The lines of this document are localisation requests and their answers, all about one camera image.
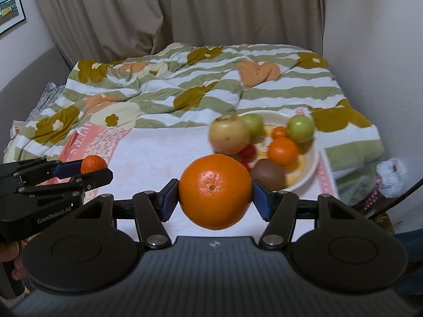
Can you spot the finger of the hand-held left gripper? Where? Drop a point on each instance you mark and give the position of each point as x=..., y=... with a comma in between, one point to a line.
x=97, y=176
x=67, y=169

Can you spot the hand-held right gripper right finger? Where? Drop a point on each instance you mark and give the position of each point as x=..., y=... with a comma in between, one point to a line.
x=261, y=201

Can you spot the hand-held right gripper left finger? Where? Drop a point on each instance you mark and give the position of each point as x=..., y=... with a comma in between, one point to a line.
x=168, y=201

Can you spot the brown kiwi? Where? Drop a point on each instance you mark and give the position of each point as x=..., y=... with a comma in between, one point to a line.
x=269, y=173

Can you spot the red tomato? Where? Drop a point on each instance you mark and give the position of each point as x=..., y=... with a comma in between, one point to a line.
x=246, y=152
x=245, y=165

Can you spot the orange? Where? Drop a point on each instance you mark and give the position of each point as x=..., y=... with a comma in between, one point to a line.
x=283, y=152
x=214, y=191

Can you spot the white oval dish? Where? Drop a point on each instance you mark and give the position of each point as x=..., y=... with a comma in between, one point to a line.
x=305, y=168

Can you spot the large yellow apple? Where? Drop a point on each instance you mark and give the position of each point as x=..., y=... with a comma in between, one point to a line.
x=228, y=135

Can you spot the large green apple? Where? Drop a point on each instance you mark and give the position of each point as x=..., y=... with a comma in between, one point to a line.
x=300, y=128

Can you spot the person's left hand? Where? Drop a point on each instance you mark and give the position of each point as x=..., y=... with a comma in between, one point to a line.
x=11, y=251

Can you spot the floral tablecloth with orange border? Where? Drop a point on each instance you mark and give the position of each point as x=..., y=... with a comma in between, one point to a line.
x=148, y=158

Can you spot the tiny mandarin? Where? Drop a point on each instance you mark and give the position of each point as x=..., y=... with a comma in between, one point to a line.
x=279, y=132

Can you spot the small green apple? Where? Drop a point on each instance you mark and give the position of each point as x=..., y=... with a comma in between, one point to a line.
x=255, y=124

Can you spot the grey patterned cloth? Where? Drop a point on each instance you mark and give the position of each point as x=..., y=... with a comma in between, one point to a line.
x=49, y=94

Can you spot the grey sofa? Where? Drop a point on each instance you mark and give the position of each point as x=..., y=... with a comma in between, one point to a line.
x=33, y=72

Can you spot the green striped flower blanket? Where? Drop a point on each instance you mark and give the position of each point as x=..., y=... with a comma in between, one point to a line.
x=198, y=82

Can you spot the white plastic bag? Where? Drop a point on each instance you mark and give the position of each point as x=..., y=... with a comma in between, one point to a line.
x=391, y=175

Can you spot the dark blue cloth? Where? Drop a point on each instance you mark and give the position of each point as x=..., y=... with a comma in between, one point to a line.
x=409, y=264

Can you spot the beige curtain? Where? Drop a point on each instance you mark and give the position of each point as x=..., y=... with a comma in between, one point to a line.
x=198, y=6

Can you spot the framed wall picture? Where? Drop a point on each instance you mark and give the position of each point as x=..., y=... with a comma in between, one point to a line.
x=10, y=0

